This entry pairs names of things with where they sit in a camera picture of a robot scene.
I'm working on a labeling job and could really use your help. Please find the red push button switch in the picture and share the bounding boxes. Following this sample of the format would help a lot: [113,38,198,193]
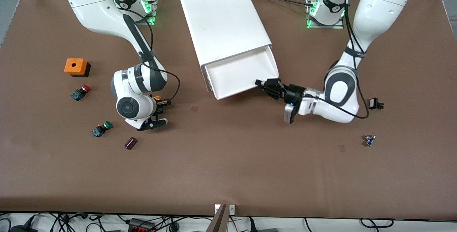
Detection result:
[71,85,92,101]

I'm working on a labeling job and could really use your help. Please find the brown slanted bar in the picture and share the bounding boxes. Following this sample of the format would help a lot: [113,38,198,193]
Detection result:
[206,204,230,232]

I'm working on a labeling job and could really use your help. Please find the green push button switch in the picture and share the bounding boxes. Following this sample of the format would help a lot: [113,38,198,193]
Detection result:
[92,121,113,138]

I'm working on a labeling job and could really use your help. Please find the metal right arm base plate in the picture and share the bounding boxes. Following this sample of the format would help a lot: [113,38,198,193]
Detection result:
[143,0,160,26]

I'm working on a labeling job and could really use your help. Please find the white plastic drawer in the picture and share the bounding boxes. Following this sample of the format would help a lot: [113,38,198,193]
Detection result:
[201,45,280,100]

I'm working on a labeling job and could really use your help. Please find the black power strip red switches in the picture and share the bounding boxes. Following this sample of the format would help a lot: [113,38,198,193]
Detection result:
[128,218,156,232]

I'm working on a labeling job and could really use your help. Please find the black looped cable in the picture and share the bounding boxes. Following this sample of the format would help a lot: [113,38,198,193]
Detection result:
[360,218,394,228]

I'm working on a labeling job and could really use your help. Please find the orange box with black base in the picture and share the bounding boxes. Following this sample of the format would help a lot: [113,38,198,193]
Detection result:
[64,58,91,78]

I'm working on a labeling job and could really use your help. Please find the white drawer cabinet housing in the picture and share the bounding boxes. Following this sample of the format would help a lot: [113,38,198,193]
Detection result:
[179,0,272,93]

